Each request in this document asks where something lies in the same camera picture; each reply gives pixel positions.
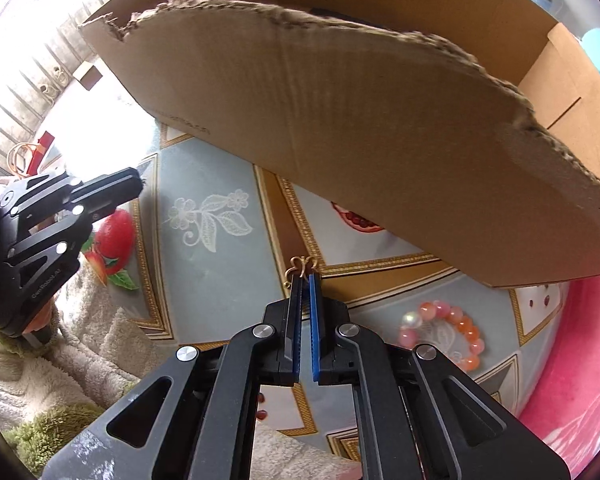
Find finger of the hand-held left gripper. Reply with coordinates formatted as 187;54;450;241
0;166;147;221
6;191;143;273

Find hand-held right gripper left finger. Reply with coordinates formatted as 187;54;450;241
40;274;305;480

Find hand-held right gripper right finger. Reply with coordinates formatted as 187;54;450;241
307;273;571;480

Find gold loop chain ornament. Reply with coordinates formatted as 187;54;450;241
286;256;318;291

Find pink orange bead bracelet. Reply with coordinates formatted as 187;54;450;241
397;300;486;373

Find torn cardboard box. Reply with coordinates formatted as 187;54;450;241
77;0;600;288

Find person's left hand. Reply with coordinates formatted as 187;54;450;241
27;302;56;343

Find red paper bag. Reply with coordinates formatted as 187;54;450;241
7;130;56;176

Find small brown closed carton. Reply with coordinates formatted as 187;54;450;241
74;62;105;91

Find fruit print tablecloth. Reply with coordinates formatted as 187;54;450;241
80;125;576;461

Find beige shoes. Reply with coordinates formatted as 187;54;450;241
40;67;68;93

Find green fluffy cloth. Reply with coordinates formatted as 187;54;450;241
2;382;136;463

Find metal railing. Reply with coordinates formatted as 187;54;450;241
0;0;131;161

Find pink blanket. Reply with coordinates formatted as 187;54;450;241
517;275;600;476

